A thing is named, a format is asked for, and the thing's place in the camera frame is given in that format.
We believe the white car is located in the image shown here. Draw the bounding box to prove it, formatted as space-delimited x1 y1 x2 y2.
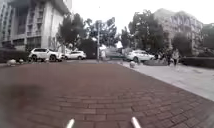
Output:
124 49 156 64
64 50 88 61

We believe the stone ball bollard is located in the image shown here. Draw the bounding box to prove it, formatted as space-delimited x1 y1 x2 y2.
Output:
6 58 17 67
128 60 137 69
17 58 25 65

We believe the person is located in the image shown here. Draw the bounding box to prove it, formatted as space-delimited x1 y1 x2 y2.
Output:
171 48 182 67

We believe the dark trimmed hedge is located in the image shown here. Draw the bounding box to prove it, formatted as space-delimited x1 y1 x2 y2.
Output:
0 48 31 65

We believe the low dark hedge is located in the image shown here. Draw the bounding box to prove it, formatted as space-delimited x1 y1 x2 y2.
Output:
180 56 214 70

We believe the grey paved walkway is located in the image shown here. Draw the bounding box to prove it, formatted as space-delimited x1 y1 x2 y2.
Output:
119 61 214 105

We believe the pale building behind trees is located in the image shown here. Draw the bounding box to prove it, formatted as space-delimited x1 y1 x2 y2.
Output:
152 8 205 56

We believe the white suv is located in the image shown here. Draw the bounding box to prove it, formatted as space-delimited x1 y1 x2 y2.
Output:
27 47 66 63

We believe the dark bush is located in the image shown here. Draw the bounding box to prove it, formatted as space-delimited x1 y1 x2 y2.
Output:
77 37 99 61

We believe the cluster of trees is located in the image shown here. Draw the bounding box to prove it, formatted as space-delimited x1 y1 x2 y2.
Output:
120 9 167 55

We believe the pale building with columns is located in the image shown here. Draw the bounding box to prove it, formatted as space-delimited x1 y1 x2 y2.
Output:
0 0 73 53

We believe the thin pole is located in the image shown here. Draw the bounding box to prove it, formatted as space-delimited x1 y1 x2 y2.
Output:
96 21 101 63

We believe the robot's own part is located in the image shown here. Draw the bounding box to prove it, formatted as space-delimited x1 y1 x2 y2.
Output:
65 118 76 128
130 116 142 128

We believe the group of people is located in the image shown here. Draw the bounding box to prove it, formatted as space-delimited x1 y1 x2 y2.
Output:
154 48 173 66

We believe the red brick path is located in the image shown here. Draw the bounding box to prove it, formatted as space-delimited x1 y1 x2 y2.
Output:
0 62 214 128

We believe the tree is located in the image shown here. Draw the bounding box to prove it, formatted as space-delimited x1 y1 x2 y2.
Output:
84 16 120 48
171 31 193 57
56 13 88 52
200 21 214 52

